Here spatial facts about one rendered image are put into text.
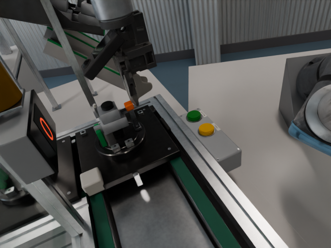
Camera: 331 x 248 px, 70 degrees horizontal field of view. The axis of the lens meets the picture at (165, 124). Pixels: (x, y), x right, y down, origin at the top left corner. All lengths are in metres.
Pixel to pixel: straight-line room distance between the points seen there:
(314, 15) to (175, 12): 1.61
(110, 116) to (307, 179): 0.50
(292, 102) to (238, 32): 2.54
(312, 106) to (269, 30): 2.84
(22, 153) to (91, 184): 0.27
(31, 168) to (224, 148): 0.42
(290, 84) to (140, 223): 0.55
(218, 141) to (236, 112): 0.27
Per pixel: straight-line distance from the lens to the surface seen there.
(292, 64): 0.79
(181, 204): 0.56
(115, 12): 0.49
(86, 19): 0.79
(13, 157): 0.33
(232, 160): 0.59
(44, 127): 0.37
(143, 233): 0.54
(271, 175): 0.68
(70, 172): 0.65
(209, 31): 2.89
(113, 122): 0.59
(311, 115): 0.52
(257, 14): 3.23
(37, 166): 0.34
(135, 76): 0.55
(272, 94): 0.95
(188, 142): 0.62
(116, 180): 0.58
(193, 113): 0.68
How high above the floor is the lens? 1.39
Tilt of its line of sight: 39 degrees down
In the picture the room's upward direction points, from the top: 13 degrees counter-clockwise
